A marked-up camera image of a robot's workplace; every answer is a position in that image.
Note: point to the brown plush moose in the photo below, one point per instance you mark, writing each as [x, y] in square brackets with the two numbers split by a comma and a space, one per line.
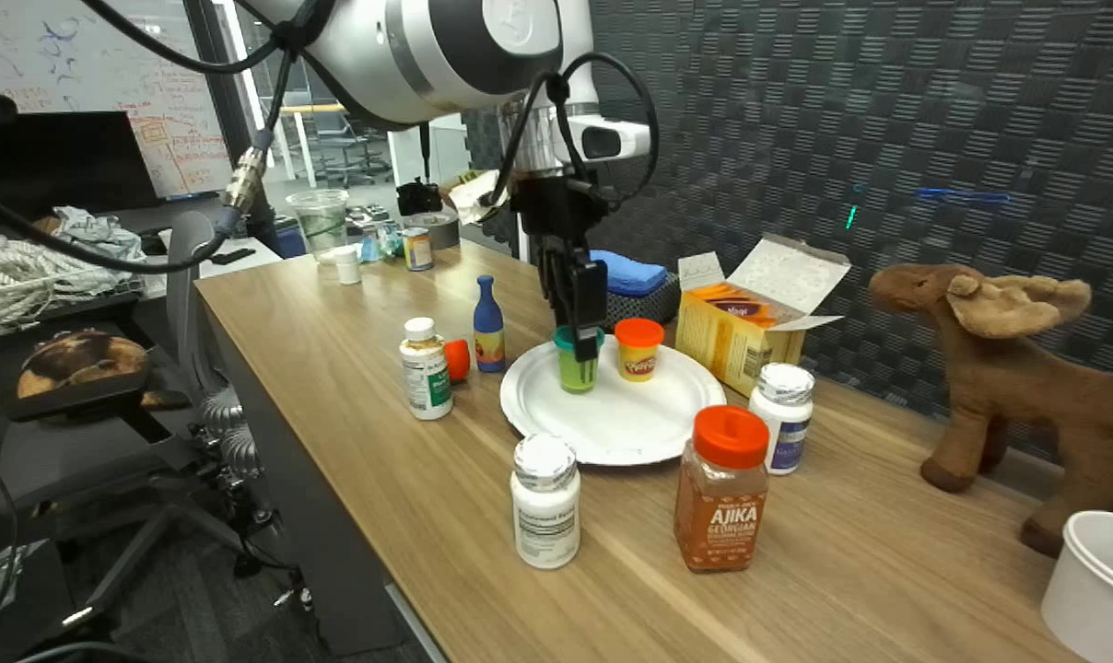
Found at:
[1002, 377]

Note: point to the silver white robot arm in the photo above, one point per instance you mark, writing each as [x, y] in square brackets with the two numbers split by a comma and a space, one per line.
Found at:
[571, 111]

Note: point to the white bottle green label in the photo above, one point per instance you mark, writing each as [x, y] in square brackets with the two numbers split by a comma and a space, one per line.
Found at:
[426, 371]

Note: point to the teal lid dough tub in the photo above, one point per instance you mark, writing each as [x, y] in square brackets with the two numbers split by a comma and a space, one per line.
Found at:
[578, 359]

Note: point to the white round plate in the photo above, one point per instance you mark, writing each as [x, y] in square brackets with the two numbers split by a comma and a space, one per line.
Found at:
[617, 423]

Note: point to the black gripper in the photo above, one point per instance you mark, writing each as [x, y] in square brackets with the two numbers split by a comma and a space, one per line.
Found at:
[557, 213]

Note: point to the small white jar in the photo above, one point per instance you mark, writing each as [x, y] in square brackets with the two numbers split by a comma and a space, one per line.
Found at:
[348, 267]

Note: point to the orange lid dough tub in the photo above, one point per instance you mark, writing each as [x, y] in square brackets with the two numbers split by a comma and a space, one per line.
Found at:
[636, 346]

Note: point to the white bottle grey label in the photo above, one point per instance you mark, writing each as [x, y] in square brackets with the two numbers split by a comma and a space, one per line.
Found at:
[542, 501]

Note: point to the yellow label tin can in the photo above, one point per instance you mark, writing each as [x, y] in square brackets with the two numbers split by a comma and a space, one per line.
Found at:
[417, 248]

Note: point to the yellow open cardboard box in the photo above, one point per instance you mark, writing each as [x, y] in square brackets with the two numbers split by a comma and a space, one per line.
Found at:
[757, 314]

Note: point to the blue cap small bottle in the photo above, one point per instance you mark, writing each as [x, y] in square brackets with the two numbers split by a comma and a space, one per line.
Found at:
[489, 329]

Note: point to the black office chair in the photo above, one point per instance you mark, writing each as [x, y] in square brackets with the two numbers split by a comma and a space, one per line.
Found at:
[147, 435]

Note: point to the orange lid spice jar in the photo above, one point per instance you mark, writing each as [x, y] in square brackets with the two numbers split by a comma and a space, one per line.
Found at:
[720, 490]

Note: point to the white plastic bowl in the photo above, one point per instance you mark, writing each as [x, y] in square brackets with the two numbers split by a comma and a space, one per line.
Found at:
[1079, 603]

